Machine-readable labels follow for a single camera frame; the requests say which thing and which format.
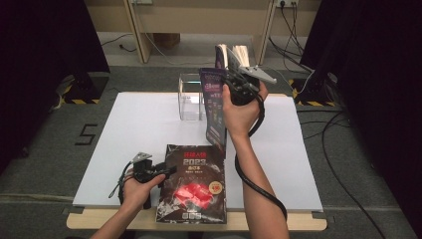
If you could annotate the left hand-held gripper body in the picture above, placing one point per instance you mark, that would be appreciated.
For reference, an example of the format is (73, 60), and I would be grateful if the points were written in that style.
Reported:
(147, 171)

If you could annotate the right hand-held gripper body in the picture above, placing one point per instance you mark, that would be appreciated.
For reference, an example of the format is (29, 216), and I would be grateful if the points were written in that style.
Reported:
(244, 91)

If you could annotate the white magazine with picture grid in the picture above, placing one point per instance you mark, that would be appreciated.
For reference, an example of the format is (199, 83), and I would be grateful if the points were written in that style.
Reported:
(241, 54)

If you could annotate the black magazine with red patch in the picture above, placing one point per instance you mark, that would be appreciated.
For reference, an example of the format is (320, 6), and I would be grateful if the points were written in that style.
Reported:
(192, 179)

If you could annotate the clear acrylic magazine holder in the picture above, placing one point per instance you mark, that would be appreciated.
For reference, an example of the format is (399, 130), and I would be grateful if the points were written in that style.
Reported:
(189, 111)

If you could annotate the person's left hand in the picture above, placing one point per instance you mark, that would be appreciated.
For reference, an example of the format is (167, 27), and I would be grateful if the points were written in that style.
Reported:
(137, 195)

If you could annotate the person's right hand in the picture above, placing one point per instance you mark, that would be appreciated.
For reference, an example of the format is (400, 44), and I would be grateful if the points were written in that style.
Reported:
(242, 119)

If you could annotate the white table board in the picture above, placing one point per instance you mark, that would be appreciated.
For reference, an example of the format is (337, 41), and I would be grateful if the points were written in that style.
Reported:
(139, 126)

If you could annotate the light wooden background desk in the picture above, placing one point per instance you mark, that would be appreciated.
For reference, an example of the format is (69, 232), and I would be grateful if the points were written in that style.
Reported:
(199, 16)

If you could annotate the stand base with striped tape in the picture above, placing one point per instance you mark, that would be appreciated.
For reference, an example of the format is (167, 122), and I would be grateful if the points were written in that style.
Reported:
(313, 94)
(89, 89)

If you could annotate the light wooden table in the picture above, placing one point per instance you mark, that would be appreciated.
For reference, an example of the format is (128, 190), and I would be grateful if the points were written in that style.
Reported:
(99, 222)

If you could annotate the brown cardboard box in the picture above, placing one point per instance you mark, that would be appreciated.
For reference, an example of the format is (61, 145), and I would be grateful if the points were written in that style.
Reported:
(167, 40)

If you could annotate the black curtain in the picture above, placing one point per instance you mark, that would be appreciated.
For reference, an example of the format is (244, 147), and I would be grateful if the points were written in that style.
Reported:
(375, 83)
(40, 66)

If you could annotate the white wall socket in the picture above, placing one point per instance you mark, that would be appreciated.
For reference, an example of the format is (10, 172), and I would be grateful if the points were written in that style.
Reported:
(287, 2)

